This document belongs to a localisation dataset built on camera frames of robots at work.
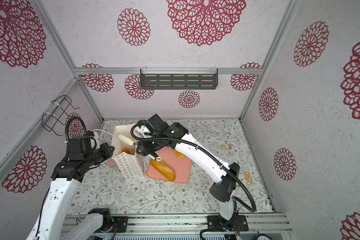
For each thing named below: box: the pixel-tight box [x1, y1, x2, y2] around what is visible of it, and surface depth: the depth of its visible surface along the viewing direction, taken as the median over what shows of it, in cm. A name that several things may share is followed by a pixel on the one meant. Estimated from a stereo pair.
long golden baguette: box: [150, 159, 176, 181], surface depth 90 cm
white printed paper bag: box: [111, 123, 151, 182], surface depth 79 cm
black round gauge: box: [252, 231, 273, 240], surface depth 70 cm
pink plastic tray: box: [147, 146, 193, 184], surface depth 94 cm
